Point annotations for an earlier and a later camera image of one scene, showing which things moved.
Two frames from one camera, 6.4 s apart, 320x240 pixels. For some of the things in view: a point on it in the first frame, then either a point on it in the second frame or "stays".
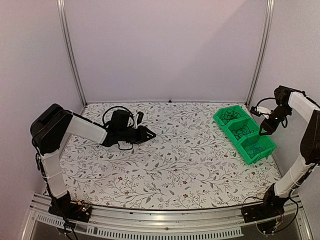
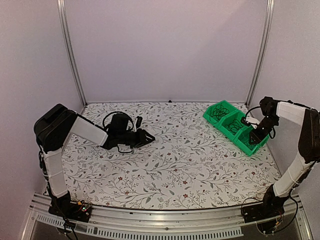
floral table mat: (169, 155) stays
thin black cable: (229, 115) to (218, 112)
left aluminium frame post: (65, 35) stays
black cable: (242, 131) to (234, 126)
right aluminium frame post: (268, 17) stays
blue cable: (252, 149) to (245, 140)
